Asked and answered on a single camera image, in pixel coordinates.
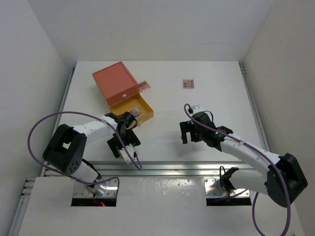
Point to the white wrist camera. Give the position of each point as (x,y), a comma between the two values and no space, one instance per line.
(127,154)
(195,109)

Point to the square nine-pan blush palette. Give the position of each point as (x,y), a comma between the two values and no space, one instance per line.
(188,83)

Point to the metal base plate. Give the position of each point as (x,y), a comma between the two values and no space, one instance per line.
(213,190)
(106,190)

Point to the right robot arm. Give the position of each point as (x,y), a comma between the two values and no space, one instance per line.
(279,177)

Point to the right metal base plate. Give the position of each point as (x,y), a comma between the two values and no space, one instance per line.
(213,190)

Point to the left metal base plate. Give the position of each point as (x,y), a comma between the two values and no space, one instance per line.
(106,190)

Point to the small palette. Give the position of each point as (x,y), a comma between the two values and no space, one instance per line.
(143,86)

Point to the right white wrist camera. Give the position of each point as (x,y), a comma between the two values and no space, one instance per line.
(195,109)

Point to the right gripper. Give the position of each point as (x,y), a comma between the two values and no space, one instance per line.
(187,127)

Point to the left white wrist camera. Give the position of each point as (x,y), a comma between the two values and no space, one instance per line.
(127,154)

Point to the colourful square eyeshadow palette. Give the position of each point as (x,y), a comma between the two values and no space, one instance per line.
(136,111)

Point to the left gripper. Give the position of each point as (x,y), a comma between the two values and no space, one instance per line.
(115,147)

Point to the orange top drawer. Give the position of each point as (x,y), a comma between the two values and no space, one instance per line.
(121,94)

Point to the aluminium rail frame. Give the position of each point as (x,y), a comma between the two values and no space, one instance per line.
(166,198)

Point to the orange drawer box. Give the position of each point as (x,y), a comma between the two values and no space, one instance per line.
(113,76)

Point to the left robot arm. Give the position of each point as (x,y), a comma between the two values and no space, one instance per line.
(66,148)

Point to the yellow bottom drawer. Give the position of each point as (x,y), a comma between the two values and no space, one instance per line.
(129,103)

